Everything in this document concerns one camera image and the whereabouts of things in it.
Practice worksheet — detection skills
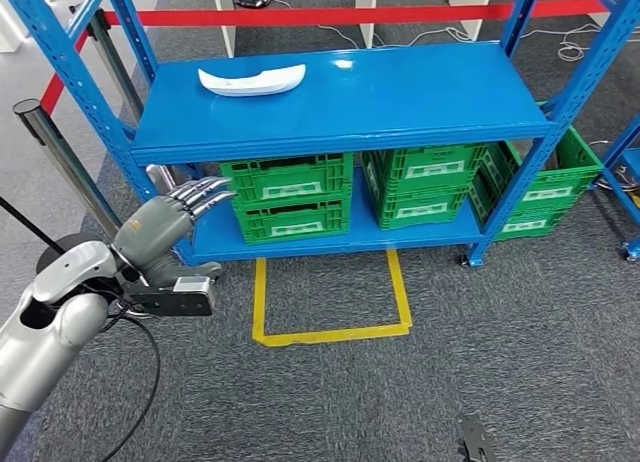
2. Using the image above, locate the white curved plastic part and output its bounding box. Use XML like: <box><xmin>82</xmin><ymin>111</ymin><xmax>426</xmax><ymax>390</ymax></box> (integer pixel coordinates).
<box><xmin>198</xmin><ymin>64</ymin><xmax>307</xmax><ymax>98</ymax></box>

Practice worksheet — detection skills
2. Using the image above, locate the red barrier belt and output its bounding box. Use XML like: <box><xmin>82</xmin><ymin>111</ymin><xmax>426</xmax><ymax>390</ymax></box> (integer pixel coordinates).
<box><xmin>39</xmin><ymin>0</ymin><xmax>608</xmax><ymax>116</ymax></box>

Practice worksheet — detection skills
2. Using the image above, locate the chrome stanchion base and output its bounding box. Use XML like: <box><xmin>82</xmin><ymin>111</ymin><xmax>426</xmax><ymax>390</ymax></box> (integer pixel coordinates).
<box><xmin>592</xmin><ymin>140</ymin><xmax>640</xmax><ymax>194</ymax></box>

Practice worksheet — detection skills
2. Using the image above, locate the blue neighbouring rack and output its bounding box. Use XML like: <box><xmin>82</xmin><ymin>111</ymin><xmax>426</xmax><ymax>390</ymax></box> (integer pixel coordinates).
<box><xmin>589</xmin><ymin>114</ymin><xmax>640</xmax><ymax>262</ymax></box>

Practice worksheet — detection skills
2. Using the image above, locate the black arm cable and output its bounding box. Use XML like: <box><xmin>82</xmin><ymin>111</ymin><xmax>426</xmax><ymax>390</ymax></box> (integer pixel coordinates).
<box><xmin>100</xmin><ymin>313</ymin><xmax>162</xmax><ymax>462</ymax></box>

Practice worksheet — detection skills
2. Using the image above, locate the chrome stanchion post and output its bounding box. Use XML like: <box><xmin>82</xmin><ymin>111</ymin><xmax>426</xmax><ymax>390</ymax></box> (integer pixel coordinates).
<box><xmin>69</xmin><ymin>5</ymin><xmax>177</xmax><ymax>195</ymax></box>
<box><xmin>12</xmin><ymin>99</ymin><xmax>124</xmax><ymax>242</ymax></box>

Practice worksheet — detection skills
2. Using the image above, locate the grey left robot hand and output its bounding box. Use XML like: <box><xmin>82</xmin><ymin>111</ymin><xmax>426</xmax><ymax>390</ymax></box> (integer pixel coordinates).
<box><xmin>112</xmin><ymin>176</ymin><xmax>236</xmax><ymax>288</ymax></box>

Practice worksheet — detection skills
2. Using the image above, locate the blue metal shelf rack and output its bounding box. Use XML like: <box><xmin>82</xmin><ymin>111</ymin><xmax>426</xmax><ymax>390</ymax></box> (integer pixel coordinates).
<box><xmin>0</xmin><ymin>0</ymin><xmax>640</xmax><ymax>269</ymax></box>

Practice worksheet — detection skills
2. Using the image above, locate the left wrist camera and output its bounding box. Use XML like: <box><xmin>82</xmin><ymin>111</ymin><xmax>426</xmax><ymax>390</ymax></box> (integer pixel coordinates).
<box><xmin>122</xmin><ymin>275</ymin><xmax>217</xmax><ymax>318</ymax></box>

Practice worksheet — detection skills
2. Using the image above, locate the black stanchion post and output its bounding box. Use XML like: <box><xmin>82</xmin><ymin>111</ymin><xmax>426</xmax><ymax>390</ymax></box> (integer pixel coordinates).
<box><xmin>0</xmin><ymin>195</ymin><xmax>96</xmax><ymax>275</ymax></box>

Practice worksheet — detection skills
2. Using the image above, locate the green plastic crate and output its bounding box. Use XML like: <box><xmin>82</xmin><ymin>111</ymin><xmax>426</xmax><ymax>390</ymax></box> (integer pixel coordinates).
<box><xmin>232</xmin><ymin>192</ymin><xmax>352</xmax><ymax>246</ymax></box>
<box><xmin>361</xmin><ymin>144</ymin><xmax>488</xmax><ymax>199</ymax></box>
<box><xmin>365</xmin><ymin>174</ymin><xmax>471</xmax><ymax>232</ymax></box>
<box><xmin>482</xmin><ymin>103</ymin><xmax>605</xmax><ymax>215</ymax></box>
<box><xmin>467</xmin><ymin>174</ymin><xmax>568</xmax><ymax>243</ymax></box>
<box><xmin>219</xmin><ymin>152</ymin><xmax>354</xmax><ymax>205</ymax></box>

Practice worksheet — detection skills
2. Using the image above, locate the white floor cable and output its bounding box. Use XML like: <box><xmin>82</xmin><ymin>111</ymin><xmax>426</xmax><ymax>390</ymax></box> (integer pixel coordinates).
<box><xmin>269</xmin><ymin>0</ymin><xmax>616</xmax><ymax>63</ymax></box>

